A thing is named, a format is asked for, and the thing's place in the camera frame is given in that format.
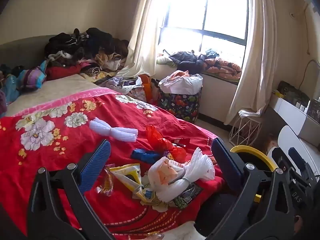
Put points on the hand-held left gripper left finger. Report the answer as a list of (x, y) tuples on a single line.
[(96, 165)]

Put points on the floral pink bag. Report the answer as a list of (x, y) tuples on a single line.
[(137, 94)]

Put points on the orange bag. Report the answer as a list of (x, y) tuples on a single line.
[(147, 87)]

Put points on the cream curtain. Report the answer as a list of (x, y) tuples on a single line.
[(145, 35), (257, 55)]

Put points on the white folded plastic bag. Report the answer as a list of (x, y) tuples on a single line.
[(113, 131)]

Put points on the red plastic bag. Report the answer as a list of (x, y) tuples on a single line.
[(161, 141)]

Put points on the orange patterned quilt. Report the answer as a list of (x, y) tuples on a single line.
[(222, 67)]

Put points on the pale green cloth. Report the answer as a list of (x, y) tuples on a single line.
[(162, 60)]

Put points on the yellow small box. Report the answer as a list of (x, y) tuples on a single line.
[(278, 94)]

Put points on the white desk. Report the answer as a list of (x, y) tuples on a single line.
[(290, 115)]

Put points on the pale purple clothes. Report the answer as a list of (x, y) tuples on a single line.
[(120, 82)]

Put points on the green peas snack packet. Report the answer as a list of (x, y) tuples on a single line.
[(187, 198)]

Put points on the grey bed headboard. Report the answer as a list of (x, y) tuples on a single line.
[(20, 47)]

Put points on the dark handbag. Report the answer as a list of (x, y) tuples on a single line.
[(291, 91)]

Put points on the red folded cloth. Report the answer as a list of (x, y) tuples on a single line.
[(62, 71)]

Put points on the dark jacket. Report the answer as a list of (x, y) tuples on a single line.
[(187, 60)]

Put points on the red floral blanket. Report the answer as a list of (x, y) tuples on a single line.
[(62, 150)]

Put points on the beige bed sheet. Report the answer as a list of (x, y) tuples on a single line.
[(55, 90)]

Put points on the blue plastic wrapper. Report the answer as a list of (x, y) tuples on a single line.
[(143, 155)]

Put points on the yellow snack packet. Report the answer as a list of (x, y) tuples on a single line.
[(127, 176)]

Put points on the blue cloth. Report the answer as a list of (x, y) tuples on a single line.
[(10, 88)]

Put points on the black bin yellow rim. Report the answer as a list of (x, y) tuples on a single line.
[(250, 151)]

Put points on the group of cosmetic items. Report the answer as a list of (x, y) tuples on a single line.
[(310, 110)]

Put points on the pile of dark clothes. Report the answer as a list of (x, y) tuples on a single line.
[(85, 42)]

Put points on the pink orange cloth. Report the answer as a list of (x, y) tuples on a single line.
[(178, 74)]

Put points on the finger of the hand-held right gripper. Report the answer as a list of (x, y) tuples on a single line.
[(277, 156), (296, 156)]

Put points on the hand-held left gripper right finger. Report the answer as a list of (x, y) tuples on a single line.
[(226, 166)]

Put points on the dinosaur print basket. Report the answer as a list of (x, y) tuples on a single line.
[(180, 105)]

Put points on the white laundry bag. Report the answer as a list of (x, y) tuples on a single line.
[(181, 85)]

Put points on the striped colourful cloth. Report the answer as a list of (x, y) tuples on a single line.
[(32, 77)]

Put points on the white plastic bag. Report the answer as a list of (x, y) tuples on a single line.
[(163, 173), (113, 131)]

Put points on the arched mirror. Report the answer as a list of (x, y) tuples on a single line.
[(312, 62)]

